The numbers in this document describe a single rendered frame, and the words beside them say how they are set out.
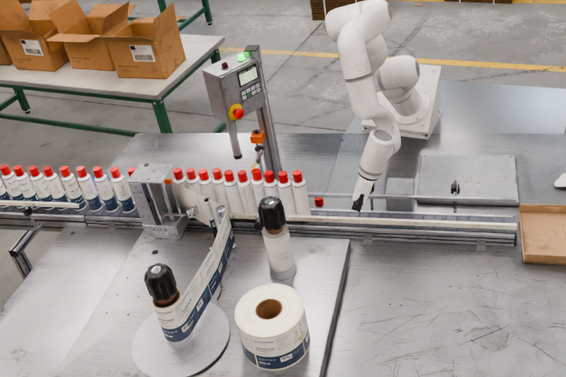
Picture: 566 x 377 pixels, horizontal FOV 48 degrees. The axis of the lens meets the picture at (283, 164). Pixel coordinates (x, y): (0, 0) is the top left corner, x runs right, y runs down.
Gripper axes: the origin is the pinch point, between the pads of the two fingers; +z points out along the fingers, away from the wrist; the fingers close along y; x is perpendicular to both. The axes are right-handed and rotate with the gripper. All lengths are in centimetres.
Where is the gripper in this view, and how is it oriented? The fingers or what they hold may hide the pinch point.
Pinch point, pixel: (357, 205)
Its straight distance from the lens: 226.0
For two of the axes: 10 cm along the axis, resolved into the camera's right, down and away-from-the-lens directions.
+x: 9.5, 2.9, -0.7
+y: -2.4, 5.8, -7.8
